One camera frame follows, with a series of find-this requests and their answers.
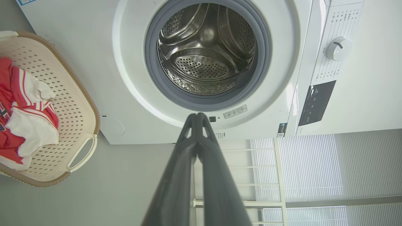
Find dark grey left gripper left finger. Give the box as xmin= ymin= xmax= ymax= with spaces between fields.
xmin=141 ymin=113 xmax=199 ymax=226

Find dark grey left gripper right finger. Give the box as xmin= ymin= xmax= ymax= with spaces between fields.
xmin=197 ymin=112 xmax=253 ymax=226

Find white front-load washing machine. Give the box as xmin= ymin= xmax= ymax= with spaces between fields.
xmin=16 ymin=0 xmax=366 ymax=145

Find white slatted rack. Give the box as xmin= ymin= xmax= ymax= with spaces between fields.
xmin=192 ymin=138 xmax=288 ymax=226

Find white warning sticker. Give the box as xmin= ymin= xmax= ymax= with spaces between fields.
xmin=223 ymin=105 xmax=248 ymax=119

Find round white filter cover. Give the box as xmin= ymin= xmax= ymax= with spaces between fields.
xmin=100 ymin=115 xmax=125 ymax=137

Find white window blinds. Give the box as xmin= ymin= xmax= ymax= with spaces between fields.
xmin=250 ymin=129 xmax=402 ymax=226

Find steel perforated washer drum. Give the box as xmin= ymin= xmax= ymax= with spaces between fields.
xmin=157 ymin=3 xmax=256 ymax=95

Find beige perforated laundry basket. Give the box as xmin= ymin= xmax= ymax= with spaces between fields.
xmin=0 ymin=30 xmax=100 ymax=187

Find black washer display panel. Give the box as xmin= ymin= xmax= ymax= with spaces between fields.
xmin=298 ymin=80 xmax=337 ymax=126

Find red and white striped garment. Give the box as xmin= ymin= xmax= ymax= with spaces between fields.
xmin=0 ymin=57 xmax=59 ymax=171

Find white round control dial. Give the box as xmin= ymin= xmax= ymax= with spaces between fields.
xmin=326 ymin=37 xmax=353 ymax=62

